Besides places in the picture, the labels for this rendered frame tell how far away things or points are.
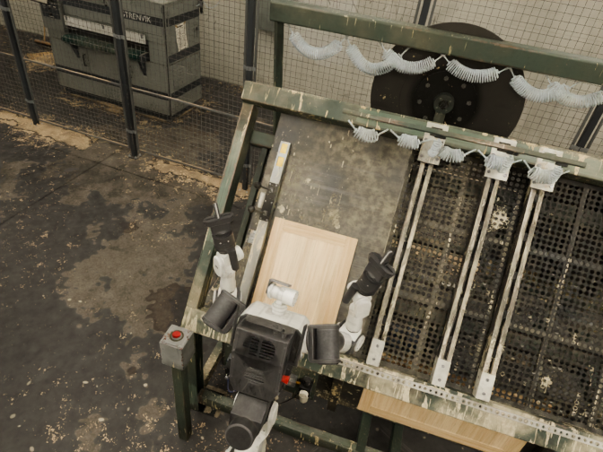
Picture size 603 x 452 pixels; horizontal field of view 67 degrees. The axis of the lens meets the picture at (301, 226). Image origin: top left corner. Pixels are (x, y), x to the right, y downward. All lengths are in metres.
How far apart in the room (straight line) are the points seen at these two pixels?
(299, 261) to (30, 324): 2.20
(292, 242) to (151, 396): 1.48
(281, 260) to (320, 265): 0.20
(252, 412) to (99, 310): 2.12
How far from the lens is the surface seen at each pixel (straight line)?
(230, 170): 2.40
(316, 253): 2.30
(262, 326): 1.73
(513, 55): 2.54
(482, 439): 2.99
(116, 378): 3.37
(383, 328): 2.29
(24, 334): 3.79
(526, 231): 2.37
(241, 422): 1.88
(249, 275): 2.35
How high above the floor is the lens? 2.72
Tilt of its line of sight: 37 degrees down
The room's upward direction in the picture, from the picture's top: 8 degrees clockwise
